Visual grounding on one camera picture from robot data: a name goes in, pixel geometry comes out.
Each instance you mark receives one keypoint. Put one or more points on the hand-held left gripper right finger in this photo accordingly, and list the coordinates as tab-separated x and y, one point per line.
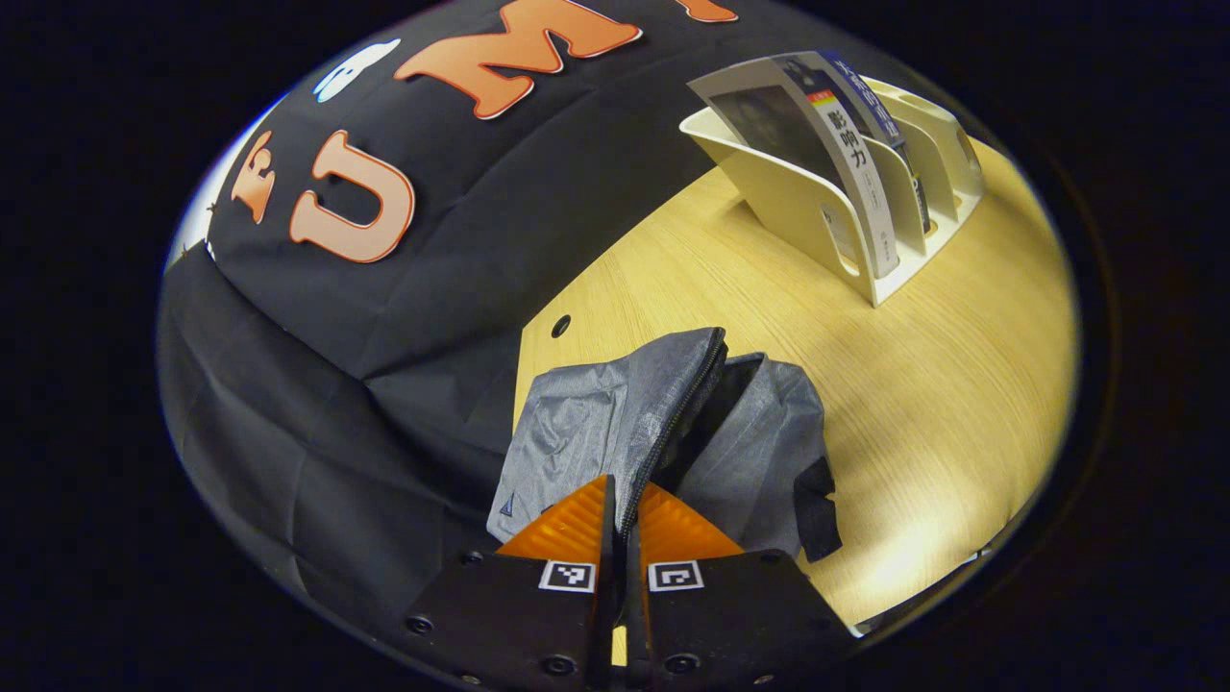
730	615

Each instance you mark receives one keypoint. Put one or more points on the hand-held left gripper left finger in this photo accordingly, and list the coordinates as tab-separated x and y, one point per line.
519	615

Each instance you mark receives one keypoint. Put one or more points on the grey schoolbag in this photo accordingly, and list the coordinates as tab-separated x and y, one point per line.
577	423

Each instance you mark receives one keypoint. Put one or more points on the cream plastic bookshelf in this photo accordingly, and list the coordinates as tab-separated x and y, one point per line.
788	192

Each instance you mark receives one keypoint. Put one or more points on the white book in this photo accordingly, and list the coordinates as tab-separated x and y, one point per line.
769	115

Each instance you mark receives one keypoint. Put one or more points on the blue book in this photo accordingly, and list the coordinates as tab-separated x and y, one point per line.
860	91

